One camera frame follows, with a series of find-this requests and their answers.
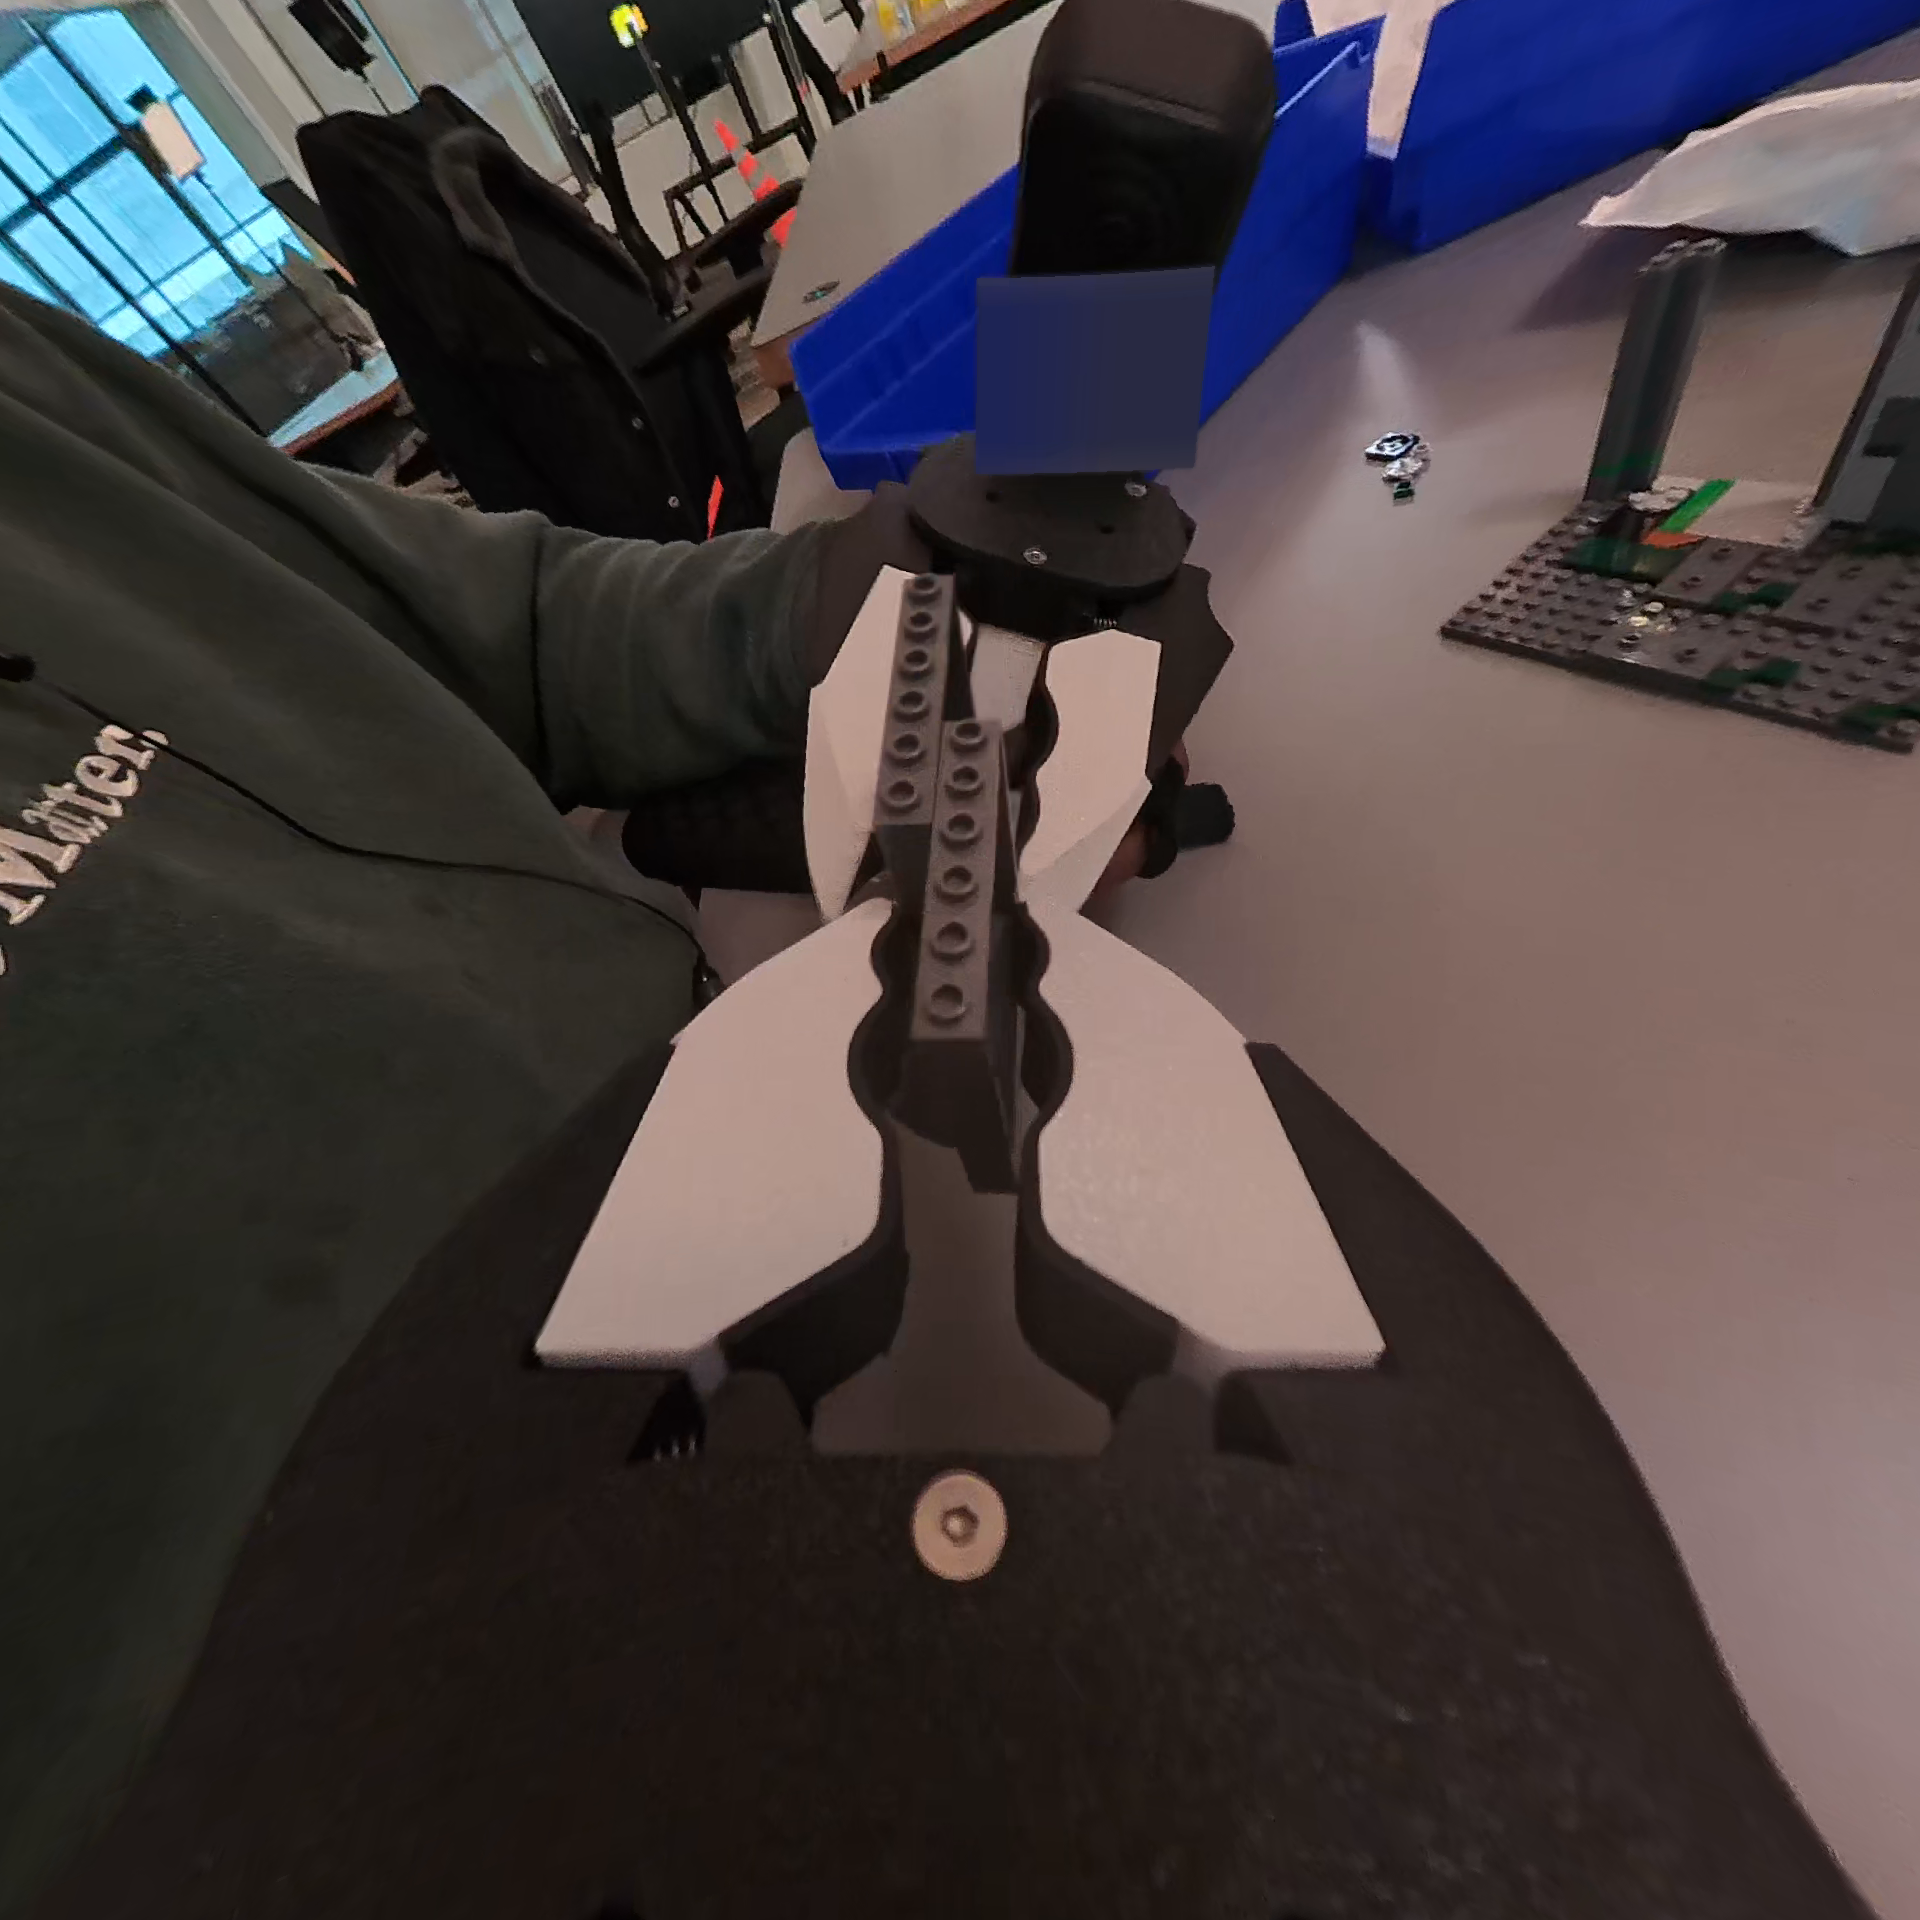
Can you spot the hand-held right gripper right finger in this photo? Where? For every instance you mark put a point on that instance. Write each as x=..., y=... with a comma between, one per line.
x=1201, y=1185

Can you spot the orange traffic cone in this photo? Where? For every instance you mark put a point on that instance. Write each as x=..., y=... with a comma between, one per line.
x=733, y=150
x=781, y=216

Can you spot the grey table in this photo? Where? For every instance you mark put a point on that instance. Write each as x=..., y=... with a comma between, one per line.
x=870, y=255

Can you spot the white paper sheet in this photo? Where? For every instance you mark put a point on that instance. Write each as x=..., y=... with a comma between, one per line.
x=1786, y=172

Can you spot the grey desk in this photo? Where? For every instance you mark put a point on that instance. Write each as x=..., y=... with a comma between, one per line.
x=1500, y=1082

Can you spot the black jacket on chair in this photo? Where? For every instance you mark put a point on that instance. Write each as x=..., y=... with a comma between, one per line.
x=495, y=331

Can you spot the small metal object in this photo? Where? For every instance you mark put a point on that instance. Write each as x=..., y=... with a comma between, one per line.
x=1394, y=446

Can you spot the black dimpled armrest pad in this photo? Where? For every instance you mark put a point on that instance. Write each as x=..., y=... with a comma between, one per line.
x=721, y=840

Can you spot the dark grey brick baseplate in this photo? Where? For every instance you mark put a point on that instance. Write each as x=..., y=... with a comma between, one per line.
x=1725, y=638

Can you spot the blue plastic bin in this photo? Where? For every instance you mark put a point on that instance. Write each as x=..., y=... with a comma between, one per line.
x=901, y=376
x=1574, y=120

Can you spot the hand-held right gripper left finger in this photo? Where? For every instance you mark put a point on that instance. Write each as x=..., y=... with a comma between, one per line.
x=721, y=1185

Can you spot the long grey brick assembly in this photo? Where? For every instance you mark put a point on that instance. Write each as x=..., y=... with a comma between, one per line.
x=960, y=872

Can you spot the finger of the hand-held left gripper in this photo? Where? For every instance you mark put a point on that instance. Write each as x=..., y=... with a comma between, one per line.
x=842, y=750
x=1104, y=736

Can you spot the tall grey brick column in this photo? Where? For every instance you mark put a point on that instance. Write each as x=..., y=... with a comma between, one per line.
x=1650, y=361
x=1883, y=420

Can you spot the person in green sweatshirt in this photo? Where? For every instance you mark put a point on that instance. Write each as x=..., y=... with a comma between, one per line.
x=225, y=1082

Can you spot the large window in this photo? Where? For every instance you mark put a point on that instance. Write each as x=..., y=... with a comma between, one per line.
x=89, y=180

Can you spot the person's left forearm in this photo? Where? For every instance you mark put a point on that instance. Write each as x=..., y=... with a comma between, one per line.
x=673, y=660

